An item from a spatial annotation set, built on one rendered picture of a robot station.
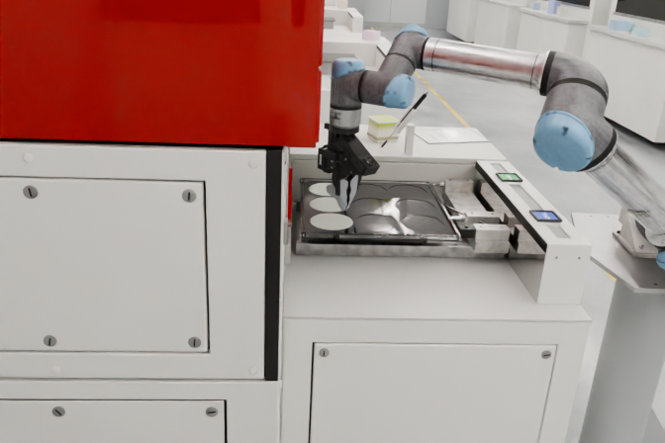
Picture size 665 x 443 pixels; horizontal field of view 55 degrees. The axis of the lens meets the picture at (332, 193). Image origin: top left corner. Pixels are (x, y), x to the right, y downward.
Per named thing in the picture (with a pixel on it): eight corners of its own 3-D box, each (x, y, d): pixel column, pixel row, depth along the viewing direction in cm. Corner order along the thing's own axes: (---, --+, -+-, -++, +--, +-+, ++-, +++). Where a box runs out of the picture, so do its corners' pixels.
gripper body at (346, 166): (338, 165, 160) (340, 118, 155) (363, 174, 154) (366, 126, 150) (316, 171, 154) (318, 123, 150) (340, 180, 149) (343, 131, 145)
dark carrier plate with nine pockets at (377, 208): (304, 233, 143) (304, 231, 143) (303, 182, 175) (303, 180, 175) (454, 237, 145) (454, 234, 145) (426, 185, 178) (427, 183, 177)
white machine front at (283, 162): (265, 381, 105) (267, 150, 91) (278, 201, 182) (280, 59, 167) (283, 381, 106) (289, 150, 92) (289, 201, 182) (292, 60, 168)
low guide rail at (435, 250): (295, 255, 150) (296, 243, 149) (295, 251, 152) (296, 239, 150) (504, 259, 153) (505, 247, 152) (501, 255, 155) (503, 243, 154)
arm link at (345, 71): (358, 63, 139) (325, 58, 142) (355, 113, 143) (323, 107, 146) (373, 59, 145) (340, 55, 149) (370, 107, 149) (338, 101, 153)
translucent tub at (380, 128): (376, 143, 189) (377, 122, 186) (365, 136, 195) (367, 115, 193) (399, 142, 192) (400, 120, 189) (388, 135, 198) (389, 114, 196)
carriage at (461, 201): (474, 253, 148) (476, 241, 147) (440, 197, 182) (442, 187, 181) (508, 253, 149) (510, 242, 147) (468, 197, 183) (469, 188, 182)
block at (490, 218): (466, 226, 155) (467, 215, 154) (463, 221, 158) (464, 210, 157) (498, 226, 156) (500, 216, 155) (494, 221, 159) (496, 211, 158)
